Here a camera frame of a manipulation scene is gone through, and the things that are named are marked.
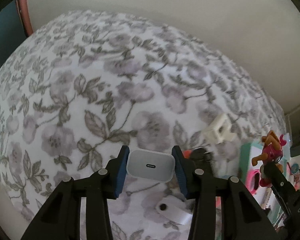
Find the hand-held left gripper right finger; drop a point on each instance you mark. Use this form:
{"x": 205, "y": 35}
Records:
{"x": 181, "y": 175}

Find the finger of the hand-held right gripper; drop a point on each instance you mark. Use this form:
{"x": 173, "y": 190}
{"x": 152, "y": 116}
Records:
{"x": 277, "y": 180}

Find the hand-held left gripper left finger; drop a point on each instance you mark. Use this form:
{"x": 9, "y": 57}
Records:
{"x": 121, "y": 172}

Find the gold black patterned case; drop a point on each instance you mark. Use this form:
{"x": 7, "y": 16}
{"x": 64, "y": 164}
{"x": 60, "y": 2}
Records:
{"x": 268, "y": 200}

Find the pink wristband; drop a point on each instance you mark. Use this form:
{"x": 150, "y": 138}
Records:
{"x": 250, "y": 177}

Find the pink orange toy figure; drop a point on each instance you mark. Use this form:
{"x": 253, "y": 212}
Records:
{"x": 272, "y": 152}

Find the white charger adapter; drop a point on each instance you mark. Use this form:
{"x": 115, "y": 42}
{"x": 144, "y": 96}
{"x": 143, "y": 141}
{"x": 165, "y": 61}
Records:
{"x": 150, "y": 165}

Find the white tape roll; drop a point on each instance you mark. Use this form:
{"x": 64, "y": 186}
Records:
{"x": 176, "y": 212}

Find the teal shallow cardboard box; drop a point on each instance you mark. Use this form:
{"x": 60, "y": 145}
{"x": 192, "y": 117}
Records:
{"x": 246, "y": 155}

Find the round tin with blue lid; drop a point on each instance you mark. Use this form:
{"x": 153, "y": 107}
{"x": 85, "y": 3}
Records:
{"x": 295, "y": 168}

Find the black plug adapter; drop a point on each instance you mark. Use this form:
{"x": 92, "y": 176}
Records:
{"x": 298, "y": 150}

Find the white power strip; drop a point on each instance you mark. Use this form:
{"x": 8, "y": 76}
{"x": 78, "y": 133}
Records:
{"x": 287, "y": 142}

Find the white hair claw clip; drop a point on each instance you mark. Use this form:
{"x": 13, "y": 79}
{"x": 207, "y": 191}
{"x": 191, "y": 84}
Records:
{"x": 212, "y": 133}

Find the floral blanket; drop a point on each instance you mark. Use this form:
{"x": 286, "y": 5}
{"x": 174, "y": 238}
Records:
{"x": 77, "y": 92}

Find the dark cabinet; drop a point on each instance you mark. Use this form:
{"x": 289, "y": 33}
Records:
{"x": 5, "y": 30}

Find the pink wooden post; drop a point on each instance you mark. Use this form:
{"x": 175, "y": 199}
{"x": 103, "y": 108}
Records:
{"x": 25, "y": 15}

